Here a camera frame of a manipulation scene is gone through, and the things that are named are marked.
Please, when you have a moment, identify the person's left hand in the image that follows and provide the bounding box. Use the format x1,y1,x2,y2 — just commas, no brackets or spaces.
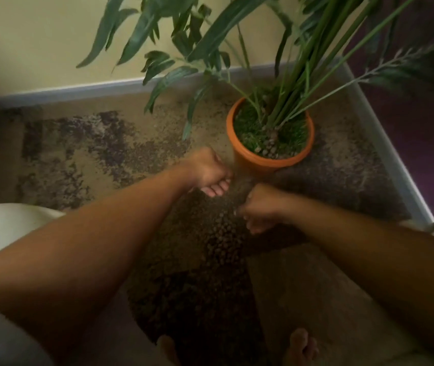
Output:
184,147,234,198

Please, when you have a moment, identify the person's right hand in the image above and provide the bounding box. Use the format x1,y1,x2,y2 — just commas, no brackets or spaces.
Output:
238,183,291,235

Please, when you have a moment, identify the translucent dark plastic bag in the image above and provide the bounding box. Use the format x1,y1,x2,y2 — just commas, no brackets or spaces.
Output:
125,174,278,366

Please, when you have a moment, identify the person's right forearm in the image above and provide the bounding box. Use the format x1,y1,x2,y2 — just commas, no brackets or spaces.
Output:
285,194,434,360

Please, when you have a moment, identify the person's left forearm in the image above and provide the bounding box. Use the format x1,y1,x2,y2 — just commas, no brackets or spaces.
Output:
0,159,194,355

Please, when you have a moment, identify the orange plant pot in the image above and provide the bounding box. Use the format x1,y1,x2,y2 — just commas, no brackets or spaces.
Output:
226,97,315,176

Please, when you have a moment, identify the pile of brown clay pebbles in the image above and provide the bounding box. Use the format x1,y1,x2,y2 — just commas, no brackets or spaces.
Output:
253,133,297,160

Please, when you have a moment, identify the beige rug with dark patches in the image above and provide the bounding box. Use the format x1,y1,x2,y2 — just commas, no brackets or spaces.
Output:
11,82,412,366

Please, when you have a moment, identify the person's right foot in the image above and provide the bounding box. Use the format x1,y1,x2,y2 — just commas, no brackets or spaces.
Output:
282,328,320,366

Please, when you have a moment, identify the person's foot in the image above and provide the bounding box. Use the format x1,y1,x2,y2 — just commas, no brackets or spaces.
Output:
157,334,181,366
282,328,320,366

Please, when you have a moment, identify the green leafy palm plant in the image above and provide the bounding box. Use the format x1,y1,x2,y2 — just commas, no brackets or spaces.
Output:
76,0,434,143

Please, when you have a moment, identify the person's left foot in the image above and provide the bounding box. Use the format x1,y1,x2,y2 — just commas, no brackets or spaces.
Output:
157,334,181,366

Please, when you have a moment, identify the white baseboard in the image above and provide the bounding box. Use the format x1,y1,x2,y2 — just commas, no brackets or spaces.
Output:
0,62,292,111
335,63,434,227

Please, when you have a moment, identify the white round seat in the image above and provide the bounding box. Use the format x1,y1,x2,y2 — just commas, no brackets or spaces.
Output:
0,203,66,268

